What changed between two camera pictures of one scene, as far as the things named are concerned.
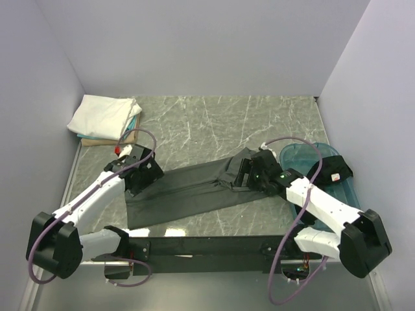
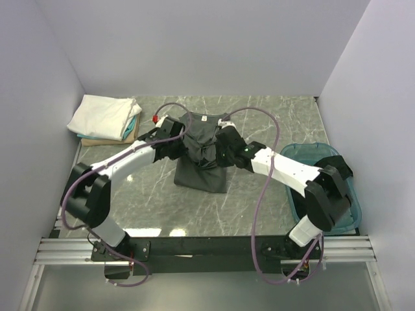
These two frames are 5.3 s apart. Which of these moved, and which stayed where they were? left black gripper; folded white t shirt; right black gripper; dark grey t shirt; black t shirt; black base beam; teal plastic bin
Moved: dark grey t shirt; right black gripper; left black gripper
Stayed: black base beam; black t shirt; teal plastic bin; folded white t shirt
